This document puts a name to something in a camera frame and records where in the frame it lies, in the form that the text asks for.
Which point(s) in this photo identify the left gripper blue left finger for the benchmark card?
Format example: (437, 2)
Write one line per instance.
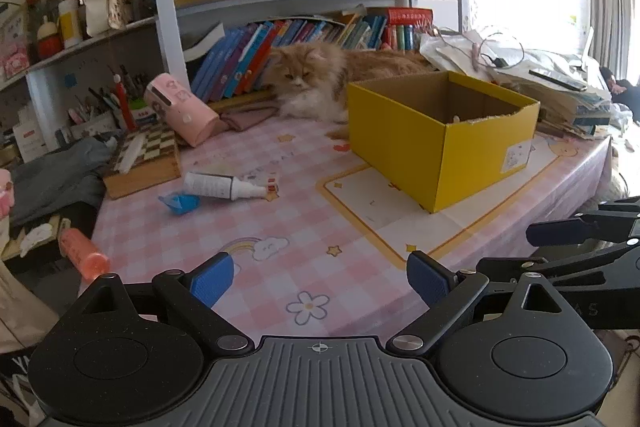
(207, 282)

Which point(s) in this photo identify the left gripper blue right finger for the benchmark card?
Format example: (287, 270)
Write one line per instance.
(432, 281)

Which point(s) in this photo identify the blue wrapper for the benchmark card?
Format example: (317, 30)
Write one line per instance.
(180, 203)

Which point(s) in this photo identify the white spray bottle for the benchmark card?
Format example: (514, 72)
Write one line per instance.
(221, 187)

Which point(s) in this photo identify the small white staples box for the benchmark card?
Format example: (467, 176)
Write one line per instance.
(272, 186)

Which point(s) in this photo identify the pink checkered tablecloth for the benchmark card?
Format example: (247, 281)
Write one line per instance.
(327, 254)

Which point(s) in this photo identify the orange pink bottle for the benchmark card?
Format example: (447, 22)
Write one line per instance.
(89, 261)

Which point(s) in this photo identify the wooden chess board box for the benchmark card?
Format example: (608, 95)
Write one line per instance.
(144, 158)

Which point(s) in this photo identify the yellow cardboard box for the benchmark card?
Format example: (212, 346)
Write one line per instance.
(440, 137)

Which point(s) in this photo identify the pink cylindrical appliance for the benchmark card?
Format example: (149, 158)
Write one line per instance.
(176, 105)

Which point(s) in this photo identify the stack of papers and books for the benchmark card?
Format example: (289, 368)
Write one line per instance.
(506, 62)

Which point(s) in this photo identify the pink folded cloth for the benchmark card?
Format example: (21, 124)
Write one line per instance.
(243, 118)

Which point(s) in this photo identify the grey clothing pile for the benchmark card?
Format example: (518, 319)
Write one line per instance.
(60, 179)

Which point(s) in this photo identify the pink glove on pile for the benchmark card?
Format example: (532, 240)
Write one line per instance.
(6, 193)

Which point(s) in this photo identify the orange white fluffy cat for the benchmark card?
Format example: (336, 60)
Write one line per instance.
(310, 79)

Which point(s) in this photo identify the red book box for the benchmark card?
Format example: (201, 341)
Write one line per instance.
(409, 16)

